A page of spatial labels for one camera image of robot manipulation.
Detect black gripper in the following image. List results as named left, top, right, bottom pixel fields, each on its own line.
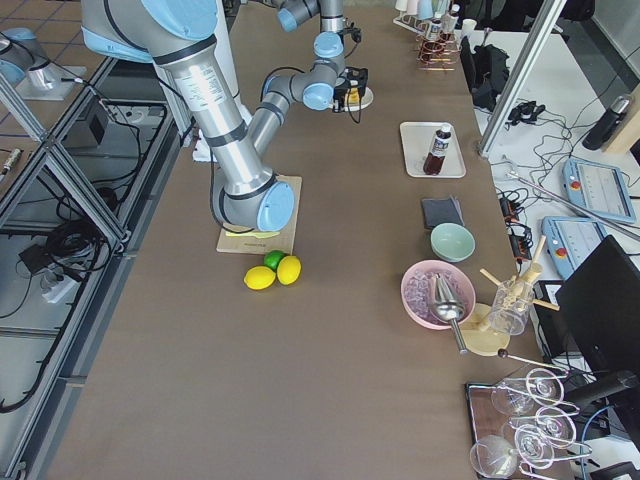
left=332, top=67, right=368, bottom=113
left=342, top=19, right=362, bottom=42

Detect glazed twisted donut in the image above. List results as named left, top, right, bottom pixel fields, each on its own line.
left=347, top=88, right=361, bottom=105

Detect white round plate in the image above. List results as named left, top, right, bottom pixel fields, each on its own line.
left=349, top=87, right=374, bottom=112

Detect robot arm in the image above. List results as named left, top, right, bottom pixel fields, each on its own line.
left=81, top=1, right=347, bottom=231
left=271, top=0, right=362, bottom=43

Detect cream rabbit tray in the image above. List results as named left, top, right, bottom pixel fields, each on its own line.
left=399, top=122, right=466, bottom=179

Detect wine glass rack tray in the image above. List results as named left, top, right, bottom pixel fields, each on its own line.
left=469, top=348, right=592, bottom=479

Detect dark tea bottle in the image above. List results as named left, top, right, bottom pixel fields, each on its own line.
left=423, top=123, right=452, bottom=175

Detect grey folded cloth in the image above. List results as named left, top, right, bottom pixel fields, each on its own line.
left=421, top=196, right=465, bottom=230

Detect wooden cutting board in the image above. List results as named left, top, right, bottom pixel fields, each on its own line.
left=215, top=174, right=304, bottom=256

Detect yellow plastic knife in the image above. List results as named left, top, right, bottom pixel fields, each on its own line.
left=224, top=227, right=280, bottom=239

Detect mint green bowl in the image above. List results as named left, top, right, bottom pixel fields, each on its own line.
left=430, top=223, right=476, bottom=263

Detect green lime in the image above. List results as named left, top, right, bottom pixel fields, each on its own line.
left=263, top=250, right=287, bottom=271

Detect yellow lemon upper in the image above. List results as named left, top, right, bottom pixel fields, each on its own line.
left=276, top=255, right=302, bottom=285

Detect yellow lemon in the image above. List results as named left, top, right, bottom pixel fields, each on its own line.
left=276, top=255, right=302, bottom=285
left=244, top=265, right=276, bottom=291

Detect yellow lemon lower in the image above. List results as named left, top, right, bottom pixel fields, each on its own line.
left=244, top=265, right=276, bottom=291

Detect pink ice bowl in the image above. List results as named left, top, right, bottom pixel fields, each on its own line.
left=401, top=260, right=476, bottom=330

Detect steel ice scoop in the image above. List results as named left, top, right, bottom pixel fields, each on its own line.
left=430, top=274, right=468, bottom=355

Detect black thermos flask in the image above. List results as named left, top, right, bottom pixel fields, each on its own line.
left=582, top=94, right=633, bottom=151

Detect clear glass mug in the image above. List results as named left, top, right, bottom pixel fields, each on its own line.
left=488, top=280, right=533, bottom=336

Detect black monitor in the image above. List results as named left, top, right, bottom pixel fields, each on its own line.
left=557, top=236, right=639, bottom=374

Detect white wire cup rack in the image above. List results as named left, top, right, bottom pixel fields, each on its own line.
left=392, top=0, right=434, bottom=35

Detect bottle in wire rack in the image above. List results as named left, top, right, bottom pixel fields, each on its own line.
left=425, top=13, right=442, bottom=43

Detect copper wire bottle rack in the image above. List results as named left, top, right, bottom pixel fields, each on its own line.
left=416, top=33, right=460, bottom=72

